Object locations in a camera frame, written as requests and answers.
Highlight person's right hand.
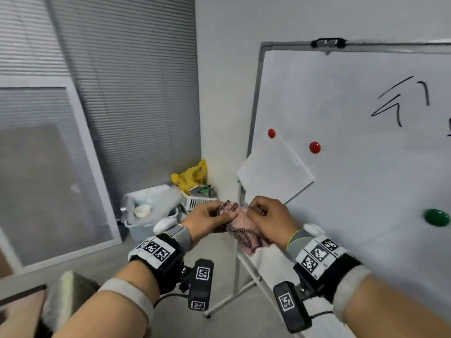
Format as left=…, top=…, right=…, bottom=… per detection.
left=245, top=196, right=303, bottom=250

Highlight person's left hand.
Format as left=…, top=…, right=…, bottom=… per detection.
left=181, top=200, right=238, bottom=244

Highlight pink and black mesh cloth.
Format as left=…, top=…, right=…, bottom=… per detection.
left=216, top=200, right=273, bottom=257

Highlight person's left forearm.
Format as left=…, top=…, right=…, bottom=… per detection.
left=53, top=224, right=192, bottom=338

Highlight person's right forearm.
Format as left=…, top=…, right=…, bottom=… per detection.
left=286, top=229, right=451, bottom=338

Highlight white plastic basket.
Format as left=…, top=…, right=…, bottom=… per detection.
left=180, top=188, right=219, bottom=212

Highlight white paper sheet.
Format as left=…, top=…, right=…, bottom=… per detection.
left=237, top=135, right=315, bottom=205

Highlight yellow plastic bag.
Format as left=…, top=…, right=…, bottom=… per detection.
left=171, top=159, right=208, bottom=196

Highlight grey metal whiteboard stand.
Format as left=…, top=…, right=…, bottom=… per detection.
left=204, top=182, right=282, bottom=319

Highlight clear plastic storage bin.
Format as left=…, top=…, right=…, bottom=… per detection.
left=121, top=184, right=182, bottom=242

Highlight black left wrist marker band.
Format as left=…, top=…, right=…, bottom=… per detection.
left=128, top=233, right=185, bottom=296

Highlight black wrist marker band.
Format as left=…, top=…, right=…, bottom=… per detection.
left=128, top=233, right=185, bottom=296
left=293, top=235, right=363, bottom=303

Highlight white whiteboard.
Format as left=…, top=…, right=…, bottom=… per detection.
left=247, top=40, right=451, bottom=338

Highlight black right wrist marker band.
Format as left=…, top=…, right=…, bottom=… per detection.
left=293, top=235, right=363, bottom=303

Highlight grey window blinds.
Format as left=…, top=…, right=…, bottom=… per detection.
left=0, top=0, right=201, bottom=217

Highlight grey fuzzy seat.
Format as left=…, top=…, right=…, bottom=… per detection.
left=35, top=271, right=101, bottom=338

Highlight green round magnet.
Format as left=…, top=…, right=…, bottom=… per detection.
left=424, top=208, right=451, bottom=228

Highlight black whiteboard clip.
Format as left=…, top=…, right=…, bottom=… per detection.
left=311, top=38, right=347, bottom=50

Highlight white framed glass panel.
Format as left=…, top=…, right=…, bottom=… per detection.
left=0, top=75, right=123, bottom=276

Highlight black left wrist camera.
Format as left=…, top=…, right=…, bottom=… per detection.
left=180, top=258, right=214, bottom=311

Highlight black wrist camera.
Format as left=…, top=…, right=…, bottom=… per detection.
left=273, top=281, right=313, bottom=334
left=180, top=258, right=214, bottom=311

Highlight black left camera cable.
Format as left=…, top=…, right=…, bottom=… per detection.
left=154, top=293, right=188, bottom=308

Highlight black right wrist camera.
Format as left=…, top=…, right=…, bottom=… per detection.
left=273, top=281, right=313, bottom=334

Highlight white right forearm strap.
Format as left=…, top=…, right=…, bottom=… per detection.
left=333, top=265, right=373, bottom=323

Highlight white forearm strap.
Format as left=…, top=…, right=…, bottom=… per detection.
left=98, top=278, right=154, bottom=321
left=333, top=265, right=373, bottom=323

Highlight white left forearm strap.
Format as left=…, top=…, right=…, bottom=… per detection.
left=98, top=278, right=154, bottom=321

